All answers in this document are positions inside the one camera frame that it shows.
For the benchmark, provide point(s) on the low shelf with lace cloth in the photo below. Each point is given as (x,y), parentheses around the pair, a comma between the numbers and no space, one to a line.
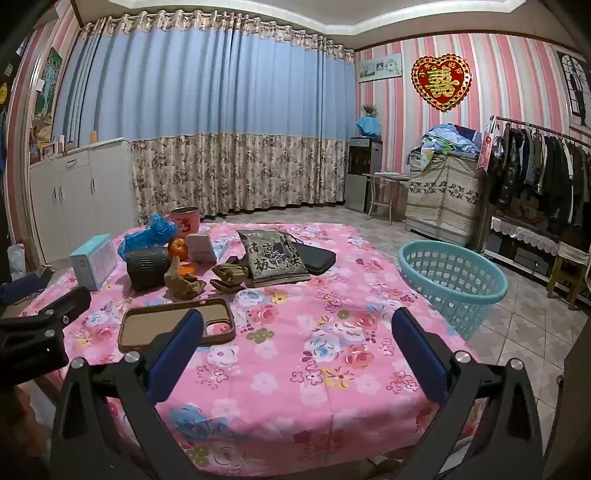
(521,230)

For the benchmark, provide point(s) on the blue cloth cover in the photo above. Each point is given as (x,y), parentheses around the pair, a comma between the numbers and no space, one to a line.
(369,127)

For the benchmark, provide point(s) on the pile of clothes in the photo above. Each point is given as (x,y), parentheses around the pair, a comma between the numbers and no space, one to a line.
(452,138)

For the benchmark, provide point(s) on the orange tangerine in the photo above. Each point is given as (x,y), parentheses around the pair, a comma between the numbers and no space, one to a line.
(178,249)

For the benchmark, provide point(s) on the small side table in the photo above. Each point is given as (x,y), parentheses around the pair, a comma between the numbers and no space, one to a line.
(388,176)

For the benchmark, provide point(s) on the orange snack packet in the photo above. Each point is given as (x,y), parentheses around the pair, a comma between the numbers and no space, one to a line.
(187,270)

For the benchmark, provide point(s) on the water dispenser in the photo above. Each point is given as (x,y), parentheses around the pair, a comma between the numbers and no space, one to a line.
(360,170)

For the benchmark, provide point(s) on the small potted plant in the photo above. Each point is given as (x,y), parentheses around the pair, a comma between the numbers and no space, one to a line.
(370,110)

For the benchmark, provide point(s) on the white cabinet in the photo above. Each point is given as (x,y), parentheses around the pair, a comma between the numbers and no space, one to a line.
(83,194)

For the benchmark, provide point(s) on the row of hanging clothes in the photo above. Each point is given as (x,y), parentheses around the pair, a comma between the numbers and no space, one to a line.
(545,170)

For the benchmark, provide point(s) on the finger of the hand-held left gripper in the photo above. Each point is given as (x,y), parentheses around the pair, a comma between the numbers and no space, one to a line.
(23,290)
(69,304)

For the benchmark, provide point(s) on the brown paper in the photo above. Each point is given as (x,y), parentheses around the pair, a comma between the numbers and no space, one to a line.
(182,286)
(228,277)

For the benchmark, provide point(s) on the red heart wall decoration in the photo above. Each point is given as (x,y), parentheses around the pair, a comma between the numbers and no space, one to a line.
(441,83)

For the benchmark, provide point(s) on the blue plastic bag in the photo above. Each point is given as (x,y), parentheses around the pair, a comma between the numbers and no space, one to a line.
(147,233)

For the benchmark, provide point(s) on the teal cardboard box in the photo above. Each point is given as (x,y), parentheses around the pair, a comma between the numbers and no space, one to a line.
(92,263)

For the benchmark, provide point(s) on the cloth-covered cabinet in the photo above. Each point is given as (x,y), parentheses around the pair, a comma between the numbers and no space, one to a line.
(443,198)

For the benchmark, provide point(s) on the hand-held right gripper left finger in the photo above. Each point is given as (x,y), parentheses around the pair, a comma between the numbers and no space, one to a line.
(178,355)

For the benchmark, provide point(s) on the framed black white picture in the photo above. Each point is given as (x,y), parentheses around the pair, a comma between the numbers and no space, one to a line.
(577,87)

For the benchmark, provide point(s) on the small photo frame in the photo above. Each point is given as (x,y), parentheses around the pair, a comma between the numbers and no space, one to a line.
(48,151)

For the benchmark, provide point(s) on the pink hanging plastic bag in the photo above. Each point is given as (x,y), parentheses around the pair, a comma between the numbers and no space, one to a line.
(488,147)

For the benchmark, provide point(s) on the wall poster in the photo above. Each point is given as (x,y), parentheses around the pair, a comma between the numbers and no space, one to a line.
(46,87)

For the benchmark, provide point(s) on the blue and floral curtain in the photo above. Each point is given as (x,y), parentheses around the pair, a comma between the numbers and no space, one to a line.
(207,115)

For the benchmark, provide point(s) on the brown phone case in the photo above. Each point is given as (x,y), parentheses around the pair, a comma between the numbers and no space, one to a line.
(152,323)

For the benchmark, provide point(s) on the pink mug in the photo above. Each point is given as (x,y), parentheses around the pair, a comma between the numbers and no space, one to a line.
(184,221)

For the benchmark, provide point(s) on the wooden stool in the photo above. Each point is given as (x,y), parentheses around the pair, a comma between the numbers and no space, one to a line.
(568,277)

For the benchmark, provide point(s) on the dark ribbed cylinder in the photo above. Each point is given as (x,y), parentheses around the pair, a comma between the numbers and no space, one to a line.
(147,270)

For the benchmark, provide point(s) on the teal plastic basket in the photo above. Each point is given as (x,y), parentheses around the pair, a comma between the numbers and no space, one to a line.
(461,281)

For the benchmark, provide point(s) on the dark printed bag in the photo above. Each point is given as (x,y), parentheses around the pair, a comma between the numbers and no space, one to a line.
(272,261)

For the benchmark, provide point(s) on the pink floral tablecloth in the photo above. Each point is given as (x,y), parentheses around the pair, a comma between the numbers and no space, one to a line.
(300,346)

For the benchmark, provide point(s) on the metal clothes rack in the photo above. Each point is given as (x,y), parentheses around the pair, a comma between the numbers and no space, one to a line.
(540,129)

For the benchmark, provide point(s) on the black zip case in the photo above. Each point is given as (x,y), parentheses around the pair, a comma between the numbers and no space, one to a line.
(318,258)

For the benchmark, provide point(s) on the white plastic bag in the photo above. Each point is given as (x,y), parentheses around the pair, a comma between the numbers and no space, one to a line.
(16,263)

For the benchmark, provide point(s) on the small landscape wall picture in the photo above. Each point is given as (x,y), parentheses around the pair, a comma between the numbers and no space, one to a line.
(381,68)

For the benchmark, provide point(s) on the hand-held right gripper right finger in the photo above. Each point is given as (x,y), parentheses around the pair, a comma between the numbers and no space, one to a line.
(420,355)

